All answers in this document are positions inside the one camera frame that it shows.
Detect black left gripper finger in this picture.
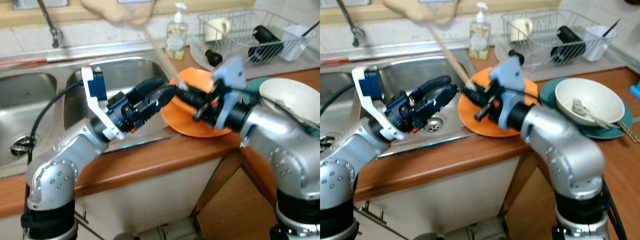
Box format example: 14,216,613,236
147,86,177,115
416,75,452,99
134,76,167,99
429,84,460,116

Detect stainless steel double sink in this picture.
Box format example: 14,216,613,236
320,47,481,158
0,47,186,176

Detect grey drip tray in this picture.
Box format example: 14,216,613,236
189,40,321,71
494,42,621,81

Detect teal plate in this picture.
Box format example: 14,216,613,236
539,76,633,140
242,76,321,138

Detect small black knob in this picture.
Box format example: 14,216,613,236
508,48,526,67
204,48,223,67

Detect clear soap pump bottle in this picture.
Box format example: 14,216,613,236
165,2,189,61
469,2,492,61

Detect cream mug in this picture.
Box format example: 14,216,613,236
205,17,232,42
510,17,534,42

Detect beige hanging cloth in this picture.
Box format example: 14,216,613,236
80,0,156,27
382,0,461,27

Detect white bowl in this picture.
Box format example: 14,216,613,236
555,77,626,126
259,77,321,126

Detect white cabinet front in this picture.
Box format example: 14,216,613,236
50,157,236,240
350,155,531,240

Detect black bottle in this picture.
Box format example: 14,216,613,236
550,25,587,63
247,24,285,63

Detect metal faucet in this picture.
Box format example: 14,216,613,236
336,0,366,48
36,0,64,49

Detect white cutlery holder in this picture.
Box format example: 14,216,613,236
582,26,617,62
280,25,310,62

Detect thin black utensil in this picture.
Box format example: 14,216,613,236
602,17,622,37
301,20,321,37

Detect dark patterned chopstick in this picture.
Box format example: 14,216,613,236
614,119,640,145
616,122,640,147

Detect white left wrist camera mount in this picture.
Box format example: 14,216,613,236
81,65,126,141
351,65,396,141

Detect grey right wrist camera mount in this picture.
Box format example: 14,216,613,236
212,56,246,126
490,56,526,126

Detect wire dish rack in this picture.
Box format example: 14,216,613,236
501,8,618,71
196,7,317,68

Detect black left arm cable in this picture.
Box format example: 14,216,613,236
22,82,83,240
320,85,353,117

